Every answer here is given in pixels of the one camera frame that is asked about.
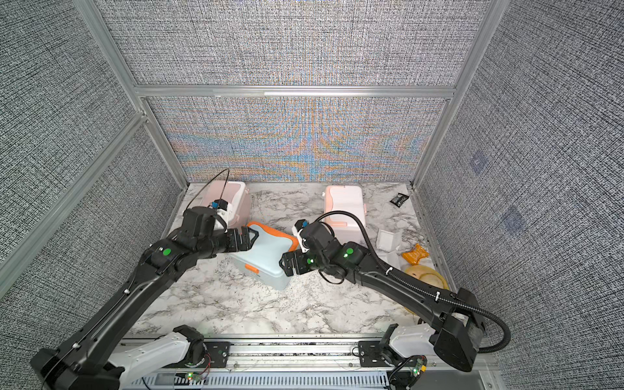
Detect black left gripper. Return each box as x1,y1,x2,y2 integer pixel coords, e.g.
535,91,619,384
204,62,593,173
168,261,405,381
196,225,261,263

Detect blue orange medicine box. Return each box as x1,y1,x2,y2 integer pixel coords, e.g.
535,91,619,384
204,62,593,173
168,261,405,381
230,222,298,291

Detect white pink medicine chest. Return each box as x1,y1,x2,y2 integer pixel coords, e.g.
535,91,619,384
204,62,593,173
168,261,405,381
323,185,367,245

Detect clear plastic gauze box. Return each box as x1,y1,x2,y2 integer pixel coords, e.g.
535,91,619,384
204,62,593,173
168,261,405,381
376,229,402,267

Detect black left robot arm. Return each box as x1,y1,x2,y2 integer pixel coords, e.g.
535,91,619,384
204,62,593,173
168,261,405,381
30,206,259,389

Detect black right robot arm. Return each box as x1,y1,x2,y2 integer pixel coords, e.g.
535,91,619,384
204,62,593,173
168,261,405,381
279,213,511,372

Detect pink white medicine box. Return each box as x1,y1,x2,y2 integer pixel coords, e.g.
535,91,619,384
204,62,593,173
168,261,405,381
198,180,251,228

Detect black foil sachet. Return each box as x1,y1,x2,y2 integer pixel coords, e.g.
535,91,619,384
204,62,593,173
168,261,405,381
390,193,410,208

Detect orange plastic toy piece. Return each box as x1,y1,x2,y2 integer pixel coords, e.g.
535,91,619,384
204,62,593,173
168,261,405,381
401,244,430,266

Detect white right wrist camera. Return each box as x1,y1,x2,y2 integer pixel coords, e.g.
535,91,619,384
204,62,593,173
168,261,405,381
292,219,309,253

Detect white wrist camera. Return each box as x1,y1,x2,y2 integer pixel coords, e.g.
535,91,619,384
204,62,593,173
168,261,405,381
209,199,229,228
292,219,309,253

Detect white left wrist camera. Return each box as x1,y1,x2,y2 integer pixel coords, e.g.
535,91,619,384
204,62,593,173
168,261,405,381
209,199,229,228

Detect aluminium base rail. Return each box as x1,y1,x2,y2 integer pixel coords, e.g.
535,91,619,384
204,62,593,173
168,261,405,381
109,333,504,389

